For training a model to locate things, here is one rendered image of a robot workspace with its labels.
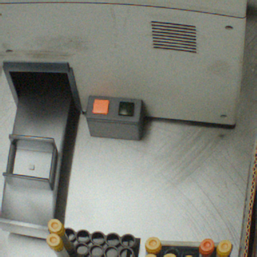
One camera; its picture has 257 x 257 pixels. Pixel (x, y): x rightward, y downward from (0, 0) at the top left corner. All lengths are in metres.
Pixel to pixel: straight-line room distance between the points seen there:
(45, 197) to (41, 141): 0.06
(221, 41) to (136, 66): 0.12
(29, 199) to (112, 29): 0.23
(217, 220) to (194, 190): 0.05
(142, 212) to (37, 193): 0.12
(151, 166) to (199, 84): 0.13
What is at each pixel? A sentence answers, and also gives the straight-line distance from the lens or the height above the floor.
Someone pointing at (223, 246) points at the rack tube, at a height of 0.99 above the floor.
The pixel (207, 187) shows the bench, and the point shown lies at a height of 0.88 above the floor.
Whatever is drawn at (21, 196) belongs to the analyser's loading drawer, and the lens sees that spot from 0.86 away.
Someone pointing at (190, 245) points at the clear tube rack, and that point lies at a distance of 0.80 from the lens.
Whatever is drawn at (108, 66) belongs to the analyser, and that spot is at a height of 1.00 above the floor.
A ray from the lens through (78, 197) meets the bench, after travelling 0.90.
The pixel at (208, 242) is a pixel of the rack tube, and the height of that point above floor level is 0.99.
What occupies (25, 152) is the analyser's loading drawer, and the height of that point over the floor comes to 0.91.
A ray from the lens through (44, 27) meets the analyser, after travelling 0.77.
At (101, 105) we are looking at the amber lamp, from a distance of 0.88.
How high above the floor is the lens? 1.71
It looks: 66 degrees down
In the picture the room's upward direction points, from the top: 9 degrees counter-clockwise
